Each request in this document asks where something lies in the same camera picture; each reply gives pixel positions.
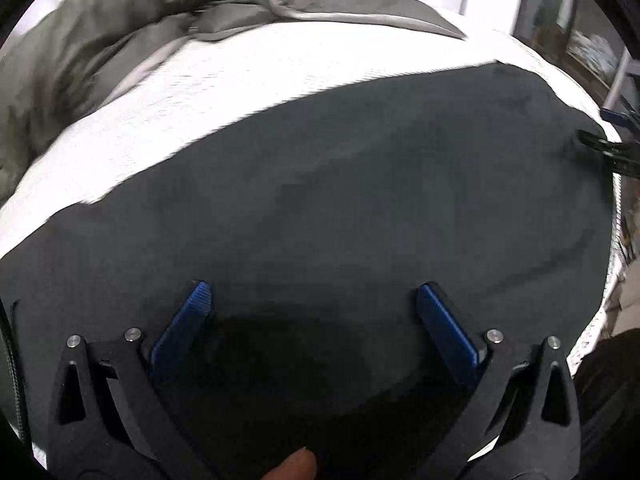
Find glass door cabinet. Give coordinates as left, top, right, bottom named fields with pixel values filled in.
left=513, top=0, right=625, bottom=105

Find person's left hand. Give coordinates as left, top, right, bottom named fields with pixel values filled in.
left=262, top=448, right=317, bottom=480

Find grey duvet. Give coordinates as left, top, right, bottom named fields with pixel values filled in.
left=1, top=0, right=461, bottom=197

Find white mesh mattress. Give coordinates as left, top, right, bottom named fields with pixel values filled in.
left=0, top=19, right=626, bottom=466

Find black pants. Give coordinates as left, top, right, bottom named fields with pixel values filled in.
left=1, top=64, right=612, bottom=477

